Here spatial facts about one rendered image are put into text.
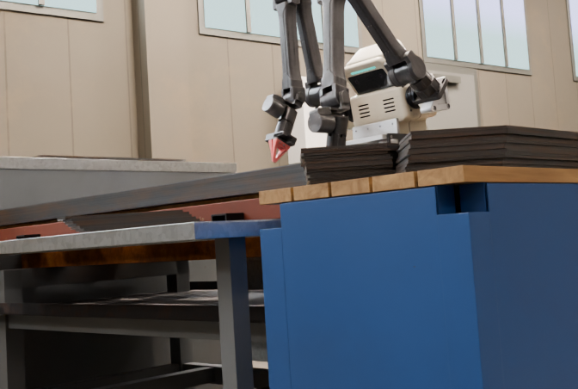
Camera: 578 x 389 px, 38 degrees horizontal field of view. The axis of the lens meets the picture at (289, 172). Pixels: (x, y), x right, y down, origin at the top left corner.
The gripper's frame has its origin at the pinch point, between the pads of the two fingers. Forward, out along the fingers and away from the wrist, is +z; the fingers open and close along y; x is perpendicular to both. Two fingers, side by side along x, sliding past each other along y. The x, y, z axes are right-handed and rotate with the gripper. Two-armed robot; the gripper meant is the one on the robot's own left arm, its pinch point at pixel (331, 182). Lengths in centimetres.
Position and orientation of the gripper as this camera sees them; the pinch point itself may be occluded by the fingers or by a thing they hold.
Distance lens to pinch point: 248.0
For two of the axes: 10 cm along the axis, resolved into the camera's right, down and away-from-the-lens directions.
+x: 7.1, 0.2, 7.1
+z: -1.0, 9.9, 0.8
